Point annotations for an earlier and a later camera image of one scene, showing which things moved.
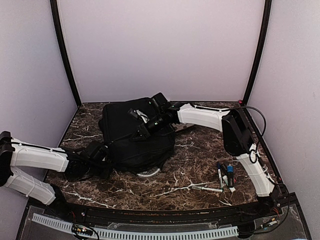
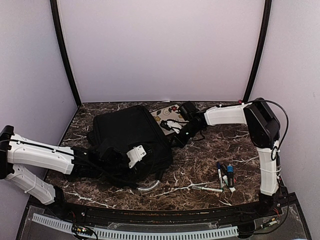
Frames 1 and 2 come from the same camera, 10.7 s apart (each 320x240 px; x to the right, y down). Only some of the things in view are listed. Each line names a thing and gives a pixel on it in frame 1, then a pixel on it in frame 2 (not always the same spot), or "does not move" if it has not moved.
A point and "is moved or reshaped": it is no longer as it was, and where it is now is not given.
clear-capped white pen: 219,190 does not move
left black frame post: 54,8 does not move
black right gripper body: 161,124 → 193,131
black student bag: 115,126 is moved or reshaped
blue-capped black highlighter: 230,171 does not move
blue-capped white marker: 219,168 does not move
